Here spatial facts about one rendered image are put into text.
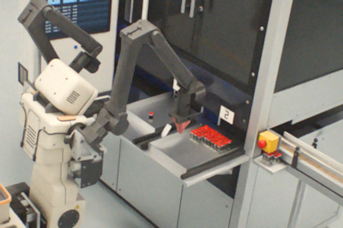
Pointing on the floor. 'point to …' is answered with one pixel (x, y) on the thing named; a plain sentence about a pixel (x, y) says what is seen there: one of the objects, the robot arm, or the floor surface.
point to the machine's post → (260, 108)
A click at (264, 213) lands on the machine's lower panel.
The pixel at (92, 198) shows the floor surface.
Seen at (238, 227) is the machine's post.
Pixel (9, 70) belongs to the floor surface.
